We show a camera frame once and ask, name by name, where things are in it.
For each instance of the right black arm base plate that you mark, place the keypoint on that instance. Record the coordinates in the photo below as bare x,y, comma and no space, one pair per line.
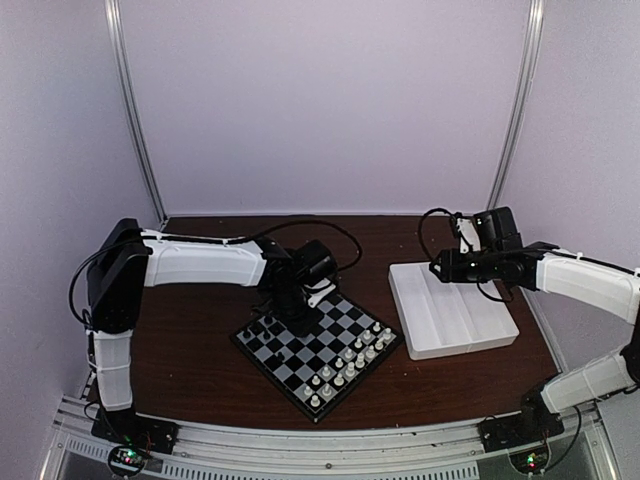
532,424

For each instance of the left aluminium frame post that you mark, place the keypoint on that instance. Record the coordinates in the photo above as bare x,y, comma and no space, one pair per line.
133,119

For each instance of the aluminium frame post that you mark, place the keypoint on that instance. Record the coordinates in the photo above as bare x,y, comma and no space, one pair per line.
529,60
133,119

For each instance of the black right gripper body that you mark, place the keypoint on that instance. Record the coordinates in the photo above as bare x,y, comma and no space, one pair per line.
485,269

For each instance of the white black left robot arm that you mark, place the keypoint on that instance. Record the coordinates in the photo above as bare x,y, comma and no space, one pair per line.
134,266

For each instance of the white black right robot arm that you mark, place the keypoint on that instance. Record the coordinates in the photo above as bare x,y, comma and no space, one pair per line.
590,306

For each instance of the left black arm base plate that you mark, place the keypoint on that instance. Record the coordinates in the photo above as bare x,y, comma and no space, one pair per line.
125,426

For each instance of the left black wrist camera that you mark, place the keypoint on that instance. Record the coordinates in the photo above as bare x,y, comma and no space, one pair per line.
313,262

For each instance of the right aluminium frame post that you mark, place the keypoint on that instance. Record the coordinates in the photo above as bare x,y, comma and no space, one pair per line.
529,60

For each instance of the black white chessboard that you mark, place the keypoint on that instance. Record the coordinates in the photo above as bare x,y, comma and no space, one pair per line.
339,314

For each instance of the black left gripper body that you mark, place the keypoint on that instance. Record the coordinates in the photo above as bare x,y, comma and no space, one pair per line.
288,310

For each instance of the front aluminium rail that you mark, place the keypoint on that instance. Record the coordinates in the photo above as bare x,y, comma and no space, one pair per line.
440,451

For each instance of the white plastic divided tray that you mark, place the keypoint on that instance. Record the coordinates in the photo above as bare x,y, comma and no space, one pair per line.
444,319

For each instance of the white chess piece row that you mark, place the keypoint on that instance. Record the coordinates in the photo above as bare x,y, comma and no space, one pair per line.
345,359

